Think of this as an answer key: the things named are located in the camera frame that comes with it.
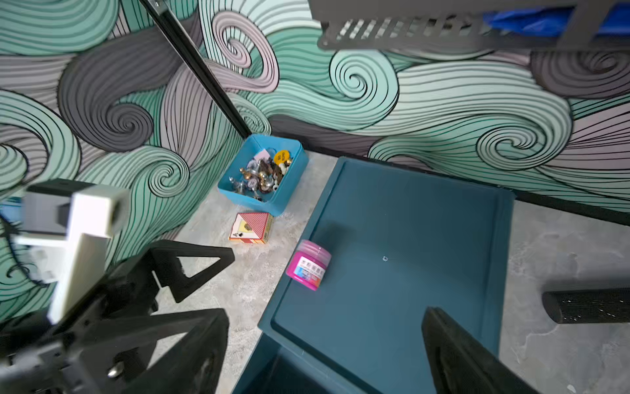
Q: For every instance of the black cylindrical tool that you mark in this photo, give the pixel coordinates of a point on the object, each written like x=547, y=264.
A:
x=587, y=306

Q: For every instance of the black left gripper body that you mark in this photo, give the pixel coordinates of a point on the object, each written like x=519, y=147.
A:
x=93, y=350

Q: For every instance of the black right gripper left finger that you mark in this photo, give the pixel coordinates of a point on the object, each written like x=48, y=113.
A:
x=194, y=364

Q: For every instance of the blue snack bag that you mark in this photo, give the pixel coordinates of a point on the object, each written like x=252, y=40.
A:
x=552, y=22

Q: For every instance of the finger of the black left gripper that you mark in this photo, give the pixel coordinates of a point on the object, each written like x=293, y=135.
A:
x=184, y=268

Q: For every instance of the teal drawer cabinet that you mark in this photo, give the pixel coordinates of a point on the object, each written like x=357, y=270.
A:
x=400, y=242

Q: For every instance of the red playing card box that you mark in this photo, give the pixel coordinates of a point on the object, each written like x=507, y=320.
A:
x=251, y=228

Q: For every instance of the black wall shelf basket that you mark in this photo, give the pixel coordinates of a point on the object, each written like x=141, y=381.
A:
x=453, y=26

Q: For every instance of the black corner frame post left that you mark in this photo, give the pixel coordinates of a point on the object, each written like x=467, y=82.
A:
x=187, y=50

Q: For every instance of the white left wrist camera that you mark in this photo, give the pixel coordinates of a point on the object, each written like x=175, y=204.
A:
x=67, y=226

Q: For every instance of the magenta paint can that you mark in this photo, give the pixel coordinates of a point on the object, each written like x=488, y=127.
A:
x=308, y=265

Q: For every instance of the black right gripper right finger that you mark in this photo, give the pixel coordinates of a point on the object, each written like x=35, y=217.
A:
x=459, y=363

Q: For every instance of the blue plastic box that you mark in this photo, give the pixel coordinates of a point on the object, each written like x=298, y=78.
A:
x=264, y=174

